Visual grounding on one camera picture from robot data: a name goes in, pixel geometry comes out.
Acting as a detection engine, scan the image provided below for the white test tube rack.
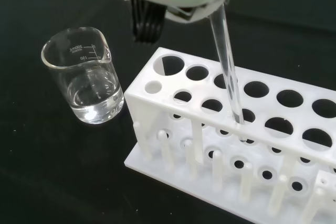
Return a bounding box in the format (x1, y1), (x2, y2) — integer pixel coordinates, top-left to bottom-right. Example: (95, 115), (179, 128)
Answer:
(122, 46), (336, 224)

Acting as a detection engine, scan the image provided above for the clear glass beaker with water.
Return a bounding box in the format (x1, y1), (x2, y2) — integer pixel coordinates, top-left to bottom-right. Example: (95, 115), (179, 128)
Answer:
(40, 26), (125, 125)

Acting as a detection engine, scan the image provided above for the black bench cloth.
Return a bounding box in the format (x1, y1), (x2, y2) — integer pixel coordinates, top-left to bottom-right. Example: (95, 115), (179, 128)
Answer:
(0, 0), (336, 224)

